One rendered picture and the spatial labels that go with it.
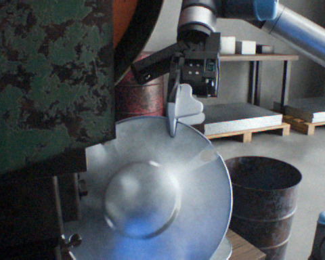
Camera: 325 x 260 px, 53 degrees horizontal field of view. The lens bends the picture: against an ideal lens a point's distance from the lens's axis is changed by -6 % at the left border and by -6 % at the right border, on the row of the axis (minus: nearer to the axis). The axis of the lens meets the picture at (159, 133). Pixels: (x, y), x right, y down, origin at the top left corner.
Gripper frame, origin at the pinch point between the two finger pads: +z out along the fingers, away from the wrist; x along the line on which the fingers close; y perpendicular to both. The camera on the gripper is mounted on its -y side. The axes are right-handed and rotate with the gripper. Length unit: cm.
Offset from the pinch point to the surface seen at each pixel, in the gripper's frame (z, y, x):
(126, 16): -31.5, -16.6, 6.9
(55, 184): 14.6, -10.0, -14.3
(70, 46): 6.9, -1.4, -32.4
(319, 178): -62, 77, 227
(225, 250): 13, 9, 83
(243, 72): -238, 6, 349
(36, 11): 5.7, -3.5, -35.4
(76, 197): 14.9, -9.2, -9.2
